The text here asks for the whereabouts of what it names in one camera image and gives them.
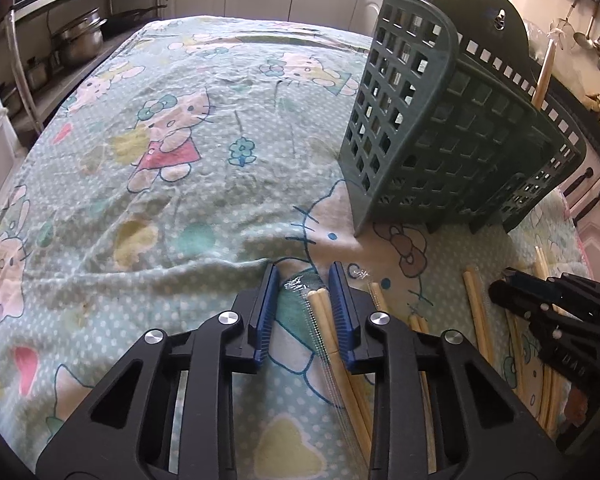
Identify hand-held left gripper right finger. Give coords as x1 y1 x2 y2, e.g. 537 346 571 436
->
328 261 576 480

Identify metal shelf rack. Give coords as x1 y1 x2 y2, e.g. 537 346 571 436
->
7 0 162 137

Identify black kitchen countertop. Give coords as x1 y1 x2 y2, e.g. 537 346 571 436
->
527 72 600 148

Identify black frying pan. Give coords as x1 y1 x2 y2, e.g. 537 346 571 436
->
101 5 169 37

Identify bamboo chopsticks pair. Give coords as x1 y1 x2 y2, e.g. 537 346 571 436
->
530 37 557 111
461 268 497 364
408 311 439 472
369 281 391 314
284 271 377 467
532 245 567 433

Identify stacked steel pots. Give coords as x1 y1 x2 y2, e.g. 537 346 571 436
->
50 7 107 67

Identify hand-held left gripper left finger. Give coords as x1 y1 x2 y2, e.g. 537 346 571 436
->
35 261 281 480

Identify hanging steel ladle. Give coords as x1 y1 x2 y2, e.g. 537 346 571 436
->
574 0 600 52

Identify hanging wire strainer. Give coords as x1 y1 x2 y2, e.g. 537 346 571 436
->
549 0 582 52

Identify green plastic utensil basket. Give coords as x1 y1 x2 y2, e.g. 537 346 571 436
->
337 0 587 238

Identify small steel pot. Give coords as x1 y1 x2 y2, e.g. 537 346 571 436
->
27 57 52 90

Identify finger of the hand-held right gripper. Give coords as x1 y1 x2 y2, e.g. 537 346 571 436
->
489 281 600 342
502 267 600 311

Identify white cabinets with black handles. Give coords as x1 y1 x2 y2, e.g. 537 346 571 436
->
557 157 600 286

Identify printed cartoon blanket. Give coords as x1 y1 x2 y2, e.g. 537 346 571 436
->
0 15 597 480

